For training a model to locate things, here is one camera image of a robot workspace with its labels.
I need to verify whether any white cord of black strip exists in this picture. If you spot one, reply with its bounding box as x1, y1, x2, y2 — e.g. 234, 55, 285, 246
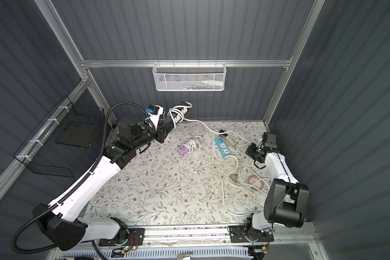
168, 101, 264, 144

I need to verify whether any white cord of purple strip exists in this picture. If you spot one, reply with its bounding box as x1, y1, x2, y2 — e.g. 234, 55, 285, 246
181, 135, 203, 153

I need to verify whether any teal power strip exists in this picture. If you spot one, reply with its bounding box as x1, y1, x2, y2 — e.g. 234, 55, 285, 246
215, 136, 231, 158

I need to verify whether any white cord of teal strip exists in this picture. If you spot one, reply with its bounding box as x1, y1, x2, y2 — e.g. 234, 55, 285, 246
220, 155, 274, 217

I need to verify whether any black power strip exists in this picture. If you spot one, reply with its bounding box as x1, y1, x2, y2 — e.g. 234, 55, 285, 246
165, 101, 192, 129

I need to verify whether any purple power strip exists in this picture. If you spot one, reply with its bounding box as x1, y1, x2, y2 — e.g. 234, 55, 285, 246
177, 146, 190, 156

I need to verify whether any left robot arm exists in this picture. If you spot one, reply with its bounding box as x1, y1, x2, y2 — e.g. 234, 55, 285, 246
33, 115, 182, 251

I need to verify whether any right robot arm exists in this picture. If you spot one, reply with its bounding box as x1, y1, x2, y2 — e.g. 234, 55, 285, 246
245, 132, 309, 231

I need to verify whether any clear tape roll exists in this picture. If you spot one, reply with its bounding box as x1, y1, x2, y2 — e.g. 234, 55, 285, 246
248, 175, 264, 190

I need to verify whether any white wire wall basket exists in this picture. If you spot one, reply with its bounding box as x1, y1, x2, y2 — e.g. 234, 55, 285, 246
152, 65, 227, 92

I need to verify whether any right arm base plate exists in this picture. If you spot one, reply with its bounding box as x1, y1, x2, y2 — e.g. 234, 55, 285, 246
227, 225, 274, 243

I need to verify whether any black wire wall basket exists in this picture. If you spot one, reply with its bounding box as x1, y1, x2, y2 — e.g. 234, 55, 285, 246
14, 100, 105, 178

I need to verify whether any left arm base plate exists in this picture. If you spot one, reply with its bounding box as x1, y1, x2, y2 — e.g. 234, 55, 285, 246
98, 228, 145, 248

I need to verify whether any black corrugated cable conduit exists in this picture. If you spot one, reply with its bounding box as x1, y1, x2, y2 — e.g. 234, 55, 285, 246
10, 102, 147, 260

